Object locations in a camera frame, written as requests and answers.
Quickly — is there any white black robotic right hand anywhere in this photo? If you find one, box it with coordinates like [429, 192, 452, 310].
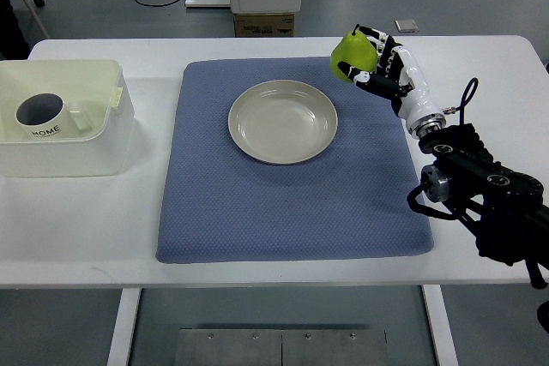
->
[338, 25, 443, 125]

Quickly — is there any green pear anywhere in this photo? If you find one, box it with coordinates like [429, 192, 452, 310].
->
[329, 24, 378, 82]

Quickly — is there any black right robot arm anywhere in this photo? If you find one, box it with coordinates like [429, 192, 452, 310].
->
[407, 78, 548, 290]

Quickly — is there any small grey floor plate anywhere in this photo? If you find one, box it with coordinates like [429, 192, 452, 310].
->
[394, 19, 419, 33]

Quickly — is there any beige round plate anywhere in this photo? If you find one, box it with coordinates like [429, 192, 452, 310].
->
[227, 80, 338, 165]

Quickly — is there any blue textured mat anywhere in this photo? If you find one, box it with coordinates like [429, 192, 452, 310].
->
[156, 57, 433, 263]

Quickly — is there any brown cardboard box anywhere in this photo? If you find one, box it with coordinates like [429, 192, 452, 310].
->
[233, 13, 295, 38]

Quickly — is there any white table leg right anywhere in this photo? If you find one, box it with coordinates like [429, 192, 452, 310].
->
[421, 285, 459, 366]

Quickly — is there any white table leg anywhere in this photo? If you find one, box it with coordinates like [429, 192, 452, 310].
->
[421, 285, 459, 366]
[106, 288, 142, 366]

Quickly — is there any white plastic bin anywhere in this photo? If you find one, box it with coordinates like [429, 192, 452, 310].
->
[1, 59, 134, 177]

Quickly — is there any white HOME mug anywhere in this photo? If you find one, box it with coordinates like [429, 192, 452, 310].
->
[15, 93, 93, 141]

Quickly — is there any dark object at left edge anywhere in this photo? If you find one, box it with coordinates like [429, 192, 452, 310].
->
[1, 0, 30, 60]

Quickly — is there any white table leg left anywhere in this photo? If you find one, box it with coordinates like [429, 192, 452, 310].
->
[106, 288, 142, 366]

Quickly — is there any silver floor rail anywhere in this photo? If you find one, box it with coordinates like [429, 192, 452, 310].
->
[184, 0, 231, 9]

